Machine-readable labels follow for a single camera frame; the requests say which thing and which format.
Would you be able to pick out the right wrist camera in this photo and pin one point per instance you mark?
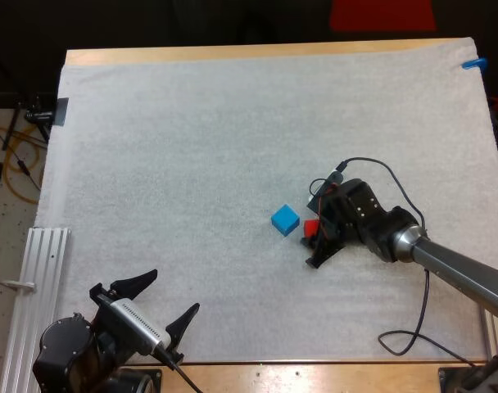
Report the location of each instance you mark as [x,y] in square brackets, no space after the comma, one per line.
[329,184]

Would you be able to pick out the small white bracket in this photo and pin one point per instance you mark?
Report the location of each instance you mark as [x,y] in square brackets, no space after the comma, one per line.
[17,284]

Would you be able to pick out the ribbed aluminium rail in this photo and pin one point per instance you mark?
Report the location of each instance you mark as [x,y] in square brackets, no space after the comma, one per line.
[32,311]
[494,335]

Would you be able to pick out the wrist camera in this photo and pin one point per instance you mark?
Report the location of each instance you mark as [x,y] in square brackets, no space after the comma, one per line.
[136,323]
[329,184]

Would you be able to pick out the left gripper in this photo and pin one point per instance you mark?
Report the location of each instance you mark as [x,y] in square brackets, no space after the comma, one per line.
[114,343]

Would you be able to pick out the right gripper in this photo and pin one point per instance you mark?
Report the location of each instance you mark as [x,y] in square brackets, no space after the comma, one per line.
[355,213]

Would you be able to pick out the blue clip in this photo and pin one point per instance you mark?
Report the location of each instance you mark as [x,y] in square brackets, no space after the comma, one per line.
[474,63]

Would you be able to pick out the red cube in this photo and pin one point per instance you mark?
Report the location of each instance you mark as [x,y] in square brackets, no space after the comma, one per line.
[311,228]

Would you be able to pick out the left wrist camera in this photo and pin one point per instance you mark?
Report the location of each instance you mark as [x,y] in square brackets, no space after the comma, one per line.
[136,323]

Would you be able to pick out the dark clamp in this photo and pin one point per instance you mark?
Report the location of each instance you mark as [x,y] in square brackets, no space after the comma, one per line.
[62,111]

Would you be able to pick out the blue cube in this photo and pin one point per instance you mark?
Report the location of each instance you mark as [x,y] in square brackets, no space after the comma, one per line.
[286,219]

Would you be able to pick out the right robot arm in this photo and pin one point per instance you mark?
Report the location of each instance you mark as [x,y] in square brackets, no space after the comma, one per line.
[445,256]

